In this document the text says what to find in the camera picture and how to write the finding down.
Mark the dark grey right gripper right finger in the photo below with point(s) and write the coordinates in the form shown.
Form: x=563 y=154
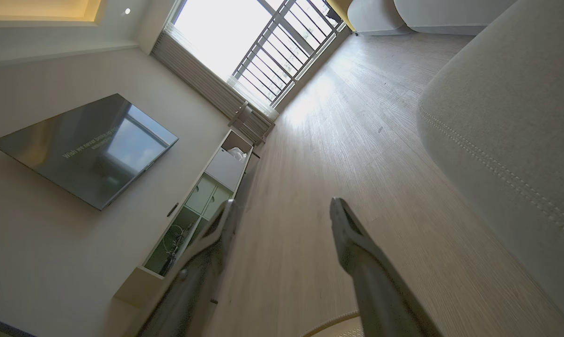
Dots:
x=375 y=281

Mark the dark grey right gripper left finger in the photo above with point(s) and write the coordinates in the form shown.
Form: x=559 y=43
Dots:
x=202 y=281

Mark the grey fabric sofa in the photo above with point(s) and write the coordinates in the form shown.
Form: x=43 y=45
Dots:
x=511 y=140

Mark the grey sofa section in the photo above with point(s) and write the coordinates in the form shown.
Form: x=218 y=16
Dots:
x=450 y=14

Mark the dark ornament behind cabinet glass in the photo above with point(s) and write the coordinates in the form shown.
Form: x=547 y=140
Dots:
x=176 y=245

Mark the cream plastic laundry basket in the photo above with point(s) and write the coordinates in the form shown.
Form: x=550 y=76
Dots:
x=338 y=327

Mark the white low television cabinet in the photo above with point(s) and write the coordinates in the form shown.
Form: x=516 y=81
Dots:
x=216 y=178

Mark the white crumpled item in cabinet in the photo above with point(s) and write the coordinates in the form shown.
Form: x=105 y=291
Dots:
x=238 y=154

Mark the small light wooden stool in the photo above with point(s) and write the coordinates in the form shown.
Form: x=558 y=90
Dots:
x=251 y=124

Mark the white pleated sheer curtain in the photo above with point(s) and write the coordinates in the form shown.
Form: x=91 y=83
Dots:
x=202 y=79

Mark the dark metal balcony railing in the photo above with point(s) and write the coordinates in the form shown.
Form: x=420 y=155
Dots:
x=286 y=51

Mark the large bright window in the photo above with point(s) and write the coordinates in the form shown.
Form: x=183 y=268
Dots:
x=221 y=32

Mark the yellow curtain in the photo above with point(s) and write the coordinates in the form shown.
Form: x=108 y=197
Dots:
x=342 y=11

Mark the wall-mounted flat television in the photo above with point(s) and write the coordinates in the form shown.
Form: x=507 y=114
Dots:
x=90 y=150

